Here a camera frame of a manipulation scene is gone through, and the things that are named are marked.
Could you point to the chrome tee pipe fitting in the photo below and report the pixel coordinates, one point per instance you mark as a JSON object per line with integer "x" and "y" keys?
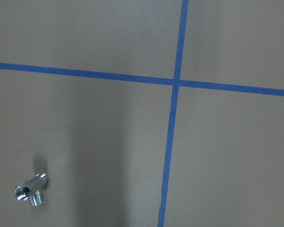
{"x": 31, "y": 190}

